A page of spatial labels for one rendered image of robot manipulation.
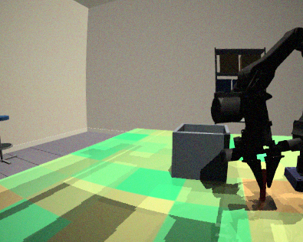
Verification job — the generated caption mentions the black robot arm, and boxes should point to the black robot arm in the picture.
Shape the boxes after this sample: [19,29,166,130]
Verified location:
[211,27,303,149]

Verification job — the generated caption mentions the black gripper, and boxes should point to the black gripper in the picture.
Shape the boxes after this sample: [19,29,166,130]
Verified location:
[220,117,303,189]

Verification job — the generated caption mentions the dark red peg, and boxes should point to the dark red peg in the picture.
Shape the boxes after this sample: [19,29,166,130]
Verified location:
[259,168,267,201]

